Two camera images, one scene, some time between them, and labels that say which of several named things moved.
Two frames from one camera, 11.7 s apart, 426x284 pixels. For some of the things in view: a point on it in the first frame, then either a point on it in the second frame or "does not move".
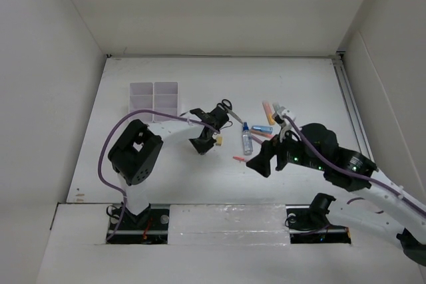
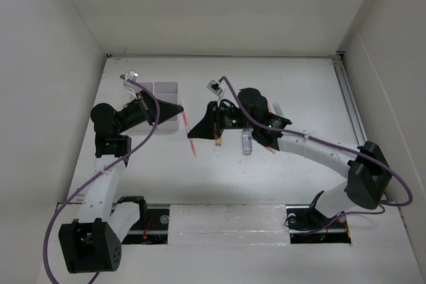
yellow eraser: x=219 y=141 does not move
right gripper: x=260 y=162 -> x=210 y=126
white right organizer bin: x=166 y=100 does not move
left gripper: x=204 y=148 -> x=147 y=106
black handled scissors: x=227 y=107 does not move
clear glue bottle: x=247 y=140 does not move
